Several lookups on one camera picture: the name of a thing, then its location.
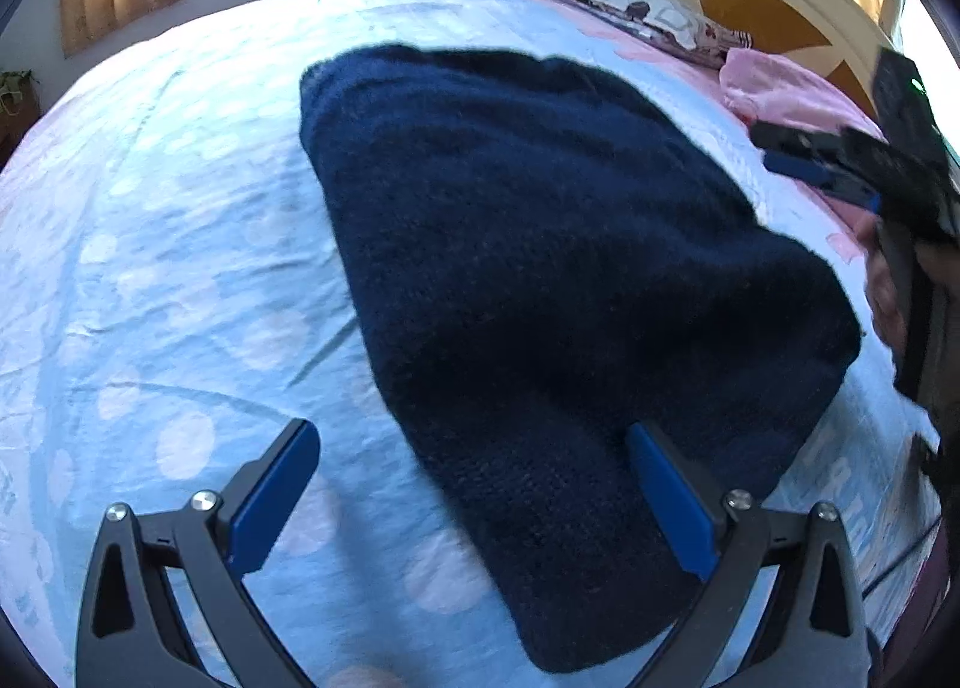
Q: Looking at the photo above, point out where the person's right hand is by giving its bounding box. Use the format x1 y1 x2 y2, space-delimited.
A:
862 223 910 366

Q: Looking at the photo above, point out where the pink cloth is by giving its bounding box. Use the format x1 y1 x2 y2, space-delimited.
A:
720 49 886 141

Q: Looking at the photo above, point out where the patterned pillow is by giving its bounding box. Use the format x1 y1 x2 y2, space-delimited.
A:
540 0 755 70

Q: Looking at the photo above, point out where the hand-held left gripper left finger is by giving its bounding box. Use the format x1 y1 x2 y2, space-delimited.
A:
75 418 323 688

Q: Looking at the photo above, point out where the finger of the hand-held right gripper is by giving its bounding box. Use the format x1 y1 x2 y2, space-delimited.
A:
750 121 890 167
763 154 882 215

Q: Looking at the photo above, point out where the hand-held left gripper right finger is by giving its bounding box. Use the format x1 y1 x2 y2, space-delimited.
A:
626 421 871 688

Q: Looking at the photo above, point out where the navy knit striped sweater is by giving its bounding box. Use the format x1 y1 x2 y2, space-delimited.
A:
298 44 862 674

